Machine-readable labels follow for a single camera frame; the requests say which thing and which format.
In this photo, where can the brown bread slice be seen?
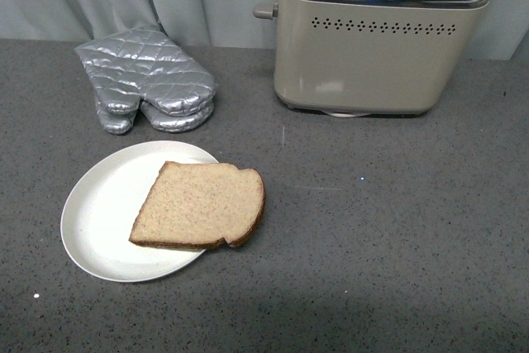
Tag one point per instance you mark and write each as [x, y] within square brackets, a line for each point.
[200, 206]

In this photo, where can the beige two-slot toaster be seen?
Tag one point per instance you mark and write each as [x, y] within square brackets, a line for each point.
[366, 57]

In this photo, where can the white round plate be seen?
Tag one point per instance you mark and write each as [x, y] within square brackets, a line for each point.
[99, 213]

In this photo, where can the silver quilted oven mitt top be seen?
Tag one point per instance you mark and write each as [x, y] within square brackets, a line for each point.
[143, 65]

